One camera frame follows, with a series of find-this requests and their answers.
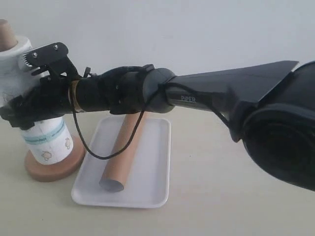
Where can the white rectangular tray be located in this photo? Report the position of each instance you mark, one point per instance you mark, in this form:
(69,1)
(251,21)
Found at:
(147,185)

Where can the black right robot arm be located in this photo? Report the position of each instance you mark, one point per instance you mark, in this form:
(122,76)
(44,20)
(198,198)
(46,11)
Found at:
(269,107)

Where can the wooden paper towel holder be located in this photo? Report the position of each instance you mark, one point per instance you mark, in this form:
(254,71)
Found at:
(39,172)

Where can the brown cardboard tube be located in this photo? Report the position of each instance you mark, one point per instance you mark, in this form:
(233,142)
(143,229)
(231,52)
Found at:
(117,169)

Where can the printed paper towel roll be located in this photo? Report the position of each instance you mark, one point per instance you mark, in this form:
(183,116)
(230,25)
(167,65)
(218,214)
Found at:
(49,140)

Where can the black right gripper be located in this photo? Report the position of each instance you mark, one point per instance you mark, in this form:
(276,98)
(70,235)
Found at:
(47,100)

